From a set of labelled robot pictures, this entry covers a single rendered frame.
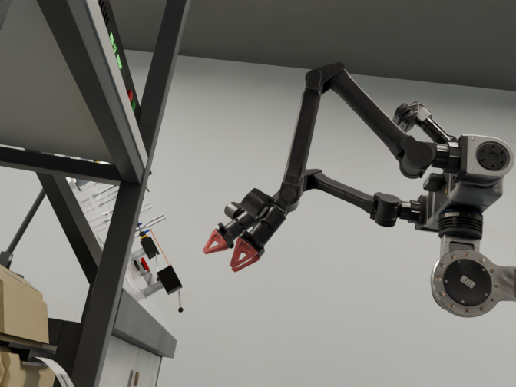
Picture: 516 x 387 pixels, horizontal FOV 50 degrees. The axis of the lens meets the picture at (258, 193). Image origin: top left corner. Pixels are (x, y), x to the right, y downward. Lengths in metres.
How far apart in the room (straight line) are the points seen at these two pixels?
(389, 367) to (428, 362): 0.20
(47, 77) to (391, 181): 2.72
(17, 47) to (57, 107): 0.13
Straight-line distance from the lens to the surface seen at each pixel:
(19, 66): 0.68
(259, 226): 1.52
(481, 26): 3.17
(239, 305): 3.02
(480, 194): 1.73
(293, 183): 1.55
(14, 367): 0.63
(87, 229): 0.96
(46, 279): 3.31
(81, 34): 0.53
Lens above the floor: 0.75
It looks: 19 degrees up
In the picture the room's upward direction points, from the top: 9 degrees clockwise
